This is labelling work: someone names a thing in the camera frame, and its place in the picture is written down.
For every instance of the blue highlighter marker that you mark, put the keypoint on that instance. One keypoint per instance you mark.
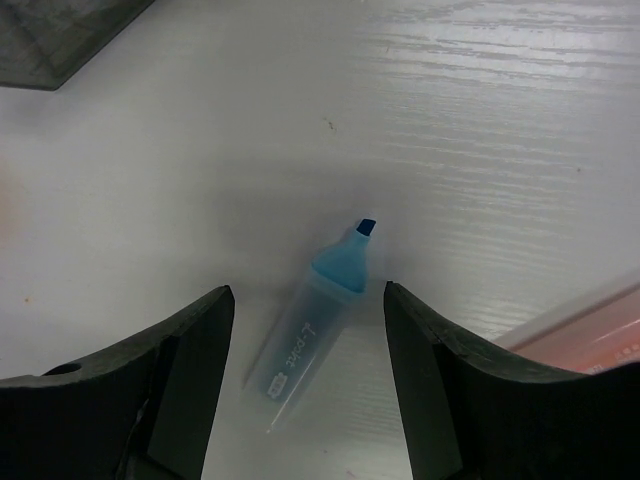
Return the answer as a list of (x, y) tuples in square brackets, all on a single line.
[(299, 342)]

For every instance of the dark grey plastic container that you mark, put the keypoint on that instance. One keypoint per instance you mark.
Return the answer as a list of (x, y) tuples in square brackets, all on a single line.
[(44, 43)]

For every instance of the orange highlighter marker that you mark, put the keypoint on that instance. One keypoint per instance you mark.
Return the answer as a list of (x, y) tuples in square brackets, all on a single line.
[(596, 332)]

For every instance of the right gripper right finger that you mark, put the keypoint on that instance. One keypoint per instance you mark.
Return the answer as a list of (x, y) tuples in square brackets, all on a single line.
[(473, 410)]

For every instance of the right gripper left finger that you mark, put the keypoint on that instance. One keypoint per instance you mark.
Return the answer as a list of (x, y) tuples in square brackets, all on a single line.
[(142, 408)]

